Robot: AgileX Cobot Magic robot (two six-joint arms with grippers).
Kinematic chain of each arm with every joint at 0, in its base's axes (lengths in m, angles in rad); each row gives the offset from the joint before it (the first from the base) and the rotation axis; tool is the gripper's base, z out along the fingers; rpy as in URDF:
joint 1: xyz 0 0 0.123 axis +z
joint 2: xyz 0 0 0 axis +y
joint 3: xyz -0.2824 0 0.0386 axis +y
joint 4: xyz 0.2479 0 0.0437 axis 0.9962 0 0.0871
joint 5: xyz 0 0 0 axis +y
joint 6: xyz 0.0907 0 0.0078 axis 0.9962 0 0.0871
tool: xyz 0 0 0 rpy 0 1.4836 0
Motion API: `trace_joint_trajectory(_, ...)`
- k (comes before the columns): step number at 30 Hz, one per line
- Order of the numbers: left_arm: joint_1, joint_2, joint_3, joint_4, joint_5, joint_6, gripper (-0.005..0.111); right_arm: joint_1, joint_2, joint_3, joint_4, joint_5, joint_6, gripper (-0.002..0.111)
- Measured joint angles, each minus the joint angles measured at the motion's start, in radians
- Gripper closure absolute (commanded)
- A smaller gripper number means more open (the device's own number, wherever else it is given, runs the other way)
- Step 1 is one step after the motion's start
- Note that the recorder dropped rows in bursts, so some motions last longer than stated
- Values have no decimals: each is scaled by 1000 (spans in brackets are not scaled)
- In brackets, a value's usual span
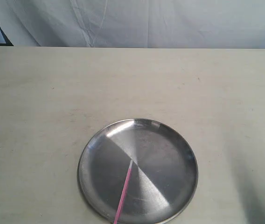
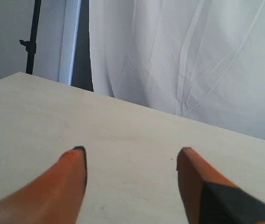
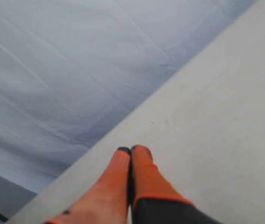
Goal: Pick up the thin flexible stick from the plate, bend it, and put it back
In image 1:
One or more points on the thin pink stick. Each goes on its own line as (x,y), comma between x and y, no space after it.
(123,193)

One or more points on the round stainless steel plate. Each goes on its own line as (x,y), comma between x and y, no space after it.
(164,173)

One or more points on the white backdrop curtain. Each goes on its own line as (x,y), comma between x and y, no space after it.
(135,23)

